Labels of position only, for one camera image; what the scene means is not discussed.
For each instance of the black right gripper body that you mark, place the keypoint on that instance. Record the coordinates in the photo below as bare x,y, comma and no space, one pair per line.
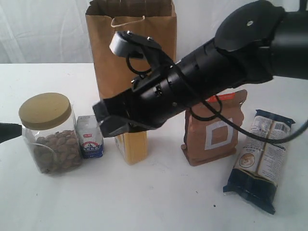
152,103

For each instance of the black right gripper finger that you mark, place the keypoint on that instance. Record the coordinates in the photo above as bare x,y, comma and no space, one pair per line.
103,110
112,126

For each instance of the yellow millet bottle white cap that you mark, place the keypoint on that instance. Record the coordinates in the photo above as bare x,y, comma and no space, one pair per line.
133,146

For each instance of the almond jar with gold lid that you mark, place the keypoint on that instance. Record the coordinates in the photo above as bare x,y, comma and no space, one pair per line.
49,129

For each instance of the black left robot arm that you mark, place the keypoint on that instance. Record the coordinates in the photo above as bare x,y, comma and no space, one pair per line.
9,131

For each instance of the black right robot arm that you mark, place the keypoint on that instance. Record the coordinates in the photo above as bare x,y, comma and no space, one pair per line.
252,45

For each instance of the brown paper bag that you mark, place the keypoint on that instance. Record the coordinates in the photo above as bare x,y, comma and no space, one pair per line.
156,19

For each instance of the small blue white milk carton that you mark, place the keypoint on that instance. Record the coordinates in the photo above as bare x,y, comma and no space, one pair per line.
90,137

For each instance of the brown standup pouch orange label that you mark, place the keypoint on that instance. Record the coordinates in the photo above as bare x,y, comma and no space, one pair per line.
207,141

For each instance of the dark blue biscuit package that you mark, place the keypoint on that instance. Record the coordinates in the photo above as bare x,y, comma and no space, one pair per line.
257,169

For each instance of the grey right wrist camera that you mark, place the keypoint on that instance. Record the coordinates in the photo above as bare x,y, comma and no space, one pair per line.
126,43

